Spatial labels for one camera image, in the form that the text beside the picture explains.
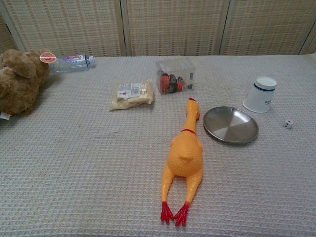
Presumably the beige woven tablecloth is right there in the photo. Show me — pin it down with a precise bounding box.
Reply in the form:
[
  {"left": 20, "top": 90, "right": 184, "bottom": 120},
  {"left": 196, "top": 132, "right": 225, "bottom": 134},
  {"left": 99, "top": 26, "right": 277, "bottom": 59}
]
[{"left": 0, "top": 54, "right": 316, "bottom": 237}]

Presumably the brown plush teddy bear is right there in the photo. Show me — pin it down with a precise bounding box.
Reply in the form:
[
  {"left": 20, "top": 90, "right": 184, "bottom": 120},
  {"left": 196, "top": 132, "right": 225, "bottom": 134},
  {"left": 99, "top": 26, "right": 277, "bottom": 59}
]
[{"left": 0, "top": 48, "right": 57, "bottom": 121}]

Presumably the beige snack packet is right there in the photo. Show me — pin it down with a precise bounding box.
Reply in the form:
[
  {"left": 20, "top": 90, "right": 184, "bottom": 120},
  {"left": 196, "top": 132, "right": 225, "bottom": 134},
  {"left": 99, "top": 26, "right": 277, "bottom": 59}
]
[{"left": 109, "top": 79, "right": 155, "bottom": 112}]

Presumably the round metal plate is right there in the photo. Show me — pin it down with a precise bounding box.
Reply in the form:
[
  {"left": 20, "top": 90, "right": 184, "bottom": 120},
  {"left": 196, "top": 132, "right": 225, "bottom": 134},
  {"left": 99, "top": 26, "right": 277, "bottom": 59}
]
[{"left": 203, "top": 106, "right": 259, "bottom": 145}]

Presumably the clear box of toys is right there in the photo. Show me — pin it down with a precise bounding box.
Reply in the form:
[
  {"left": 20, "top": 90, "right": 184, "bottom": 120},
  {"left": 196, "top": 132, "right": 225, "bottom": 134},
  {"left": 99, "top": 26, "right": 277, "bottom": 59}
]
[{"left": 155, "top": 58, "right": 197, "bottom": 95}]

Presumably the white paper cup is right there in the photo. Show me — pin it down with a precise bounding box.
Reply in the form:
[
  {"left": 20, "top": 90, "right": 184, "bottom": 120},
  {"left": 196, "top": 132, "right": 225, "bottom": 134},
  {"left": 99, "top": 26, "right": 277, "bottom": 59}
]
[{"left": 242, "top": 76, "right": 277, "bottom": 114}]

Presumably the clear plastic water bottle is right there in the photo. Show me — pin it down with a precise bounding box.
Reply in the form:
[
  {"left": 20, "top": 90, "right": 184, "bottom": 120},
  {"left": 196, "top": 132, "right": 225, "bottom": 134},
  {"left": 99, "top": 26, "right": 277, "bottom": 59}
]
[{"left": 48, "top": 53, "right": 96, "bottom": 74}]

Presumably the yellow rubber chicken toy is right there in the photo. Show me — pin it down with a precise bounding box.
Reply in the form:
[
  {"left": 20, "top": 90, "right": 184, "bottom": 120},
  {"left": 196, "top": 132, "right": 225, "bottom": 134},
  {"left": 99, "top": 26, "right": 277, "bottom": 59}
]
[{"left": 160, "top": 97, "right": 203, "bottom": 227}]

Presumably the bamboo folding screen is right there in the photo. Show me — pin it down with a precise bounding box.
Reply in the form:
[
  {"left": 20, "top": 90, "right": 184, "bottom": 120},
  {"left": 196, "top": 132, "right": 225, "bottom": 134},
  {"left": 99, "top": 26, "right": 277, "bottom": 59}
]
[{"left": 0, "top": 0, "right": 316, "bottom": 59}]

